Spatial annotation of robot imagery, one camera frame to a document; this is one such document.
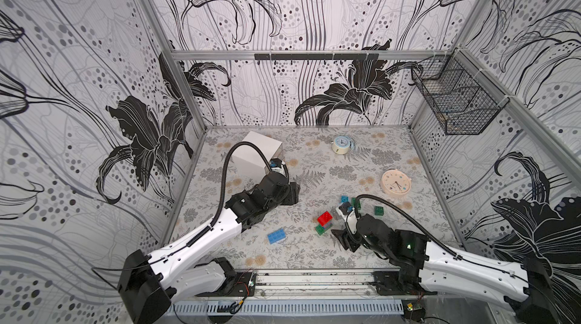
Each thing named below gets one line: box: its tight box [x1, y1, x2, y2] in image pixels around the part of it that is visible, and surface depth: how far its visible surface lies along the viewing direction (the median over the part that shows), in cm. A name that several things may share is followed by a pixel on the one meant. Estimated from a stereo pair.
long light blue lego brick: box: [267, 227, 287, 245], surface depth 84 cm
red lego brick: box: [316, 210, 333, 227], surface depth 78 cm
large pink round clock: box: [379, 168, 412, 197], surface depth 96 cm
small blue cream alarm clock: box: [331, 135, 355, 156], surface depth 109 cm
